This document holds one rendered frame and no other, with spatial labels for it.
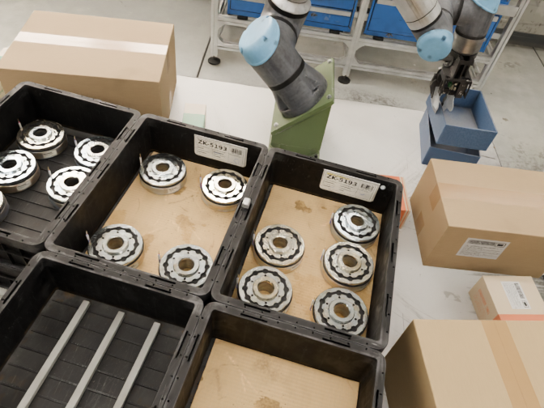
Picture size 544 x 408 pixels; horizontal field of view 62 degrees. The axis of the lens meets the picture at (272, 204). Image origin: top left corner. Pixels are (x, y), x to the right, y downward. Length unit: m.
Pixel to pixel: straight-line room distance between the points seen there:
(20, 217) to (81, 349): 0.33
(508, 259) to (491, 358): 0.40
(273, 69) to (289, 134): 0.20
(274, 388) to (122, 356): 0.26
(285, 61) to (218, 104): 0.38
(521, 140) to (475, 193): 1.92
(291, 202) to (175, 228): 0.27
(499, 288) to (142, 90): 0.98
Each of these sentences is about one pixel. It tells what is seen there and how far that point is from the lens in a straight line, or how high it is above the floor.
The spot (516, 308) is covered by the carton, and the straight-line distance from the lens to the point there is 1.14.
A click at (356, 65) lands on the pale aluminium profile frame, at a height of 0.13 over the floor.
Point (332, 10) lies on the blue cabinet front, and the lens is 2.79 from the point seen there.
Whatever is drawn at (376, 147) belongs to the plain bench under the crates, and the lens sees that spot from 1.45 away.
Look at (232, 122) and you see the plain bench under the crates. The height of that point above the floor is 0.70.
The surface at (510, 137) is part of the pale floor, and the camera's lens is 3.07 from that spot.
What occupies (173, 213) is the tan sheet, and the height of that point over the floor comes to 0.83.
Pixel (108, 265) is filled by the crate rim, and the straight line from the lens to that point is 0.81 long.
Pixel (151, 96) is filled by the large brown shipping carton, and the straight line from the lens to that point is 1.26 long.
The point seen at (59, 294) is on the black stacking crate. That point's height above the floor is 0.83.
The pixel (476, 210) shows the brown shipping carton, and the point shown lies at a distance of 1.15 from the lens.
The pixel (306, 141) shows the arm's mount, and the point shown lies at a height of 0.77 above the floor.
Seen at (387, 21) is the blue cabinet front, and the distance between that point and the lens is 2.85.
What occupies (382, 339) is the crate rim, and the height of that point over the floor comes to 0.93.
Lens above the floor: 1.60
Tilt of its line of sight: 49 degrees down
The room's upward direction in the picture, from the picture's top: 10 degrees clockwise
